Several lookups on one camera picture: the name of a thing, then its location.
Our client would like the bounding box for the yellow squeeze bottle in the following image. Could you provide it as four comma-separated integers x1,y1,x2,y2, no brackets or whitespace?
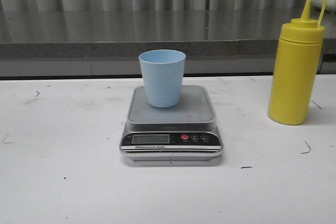
268,0,327,125

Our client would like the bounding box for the light blue plastic cup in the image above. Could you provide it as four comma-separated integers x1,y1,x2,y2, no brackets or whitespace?
139,49,186,108

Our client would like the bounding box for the silver digital kitchen scale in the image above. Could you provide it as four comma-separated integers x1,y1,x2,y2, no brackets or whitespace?
119,85,224,163

